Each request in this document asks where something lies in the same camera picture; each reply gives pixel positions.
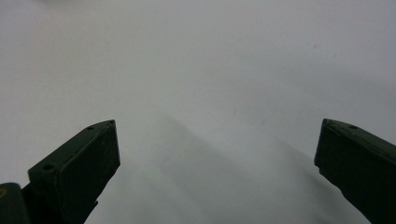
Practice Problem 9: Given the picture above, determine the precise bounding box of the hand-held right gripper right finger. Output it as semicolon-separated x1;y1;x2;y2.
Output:
313;118;396;224

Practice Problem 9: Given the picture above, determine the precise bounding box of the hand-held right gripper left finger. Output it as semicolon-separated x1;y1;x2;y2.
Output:
21;119;121;224

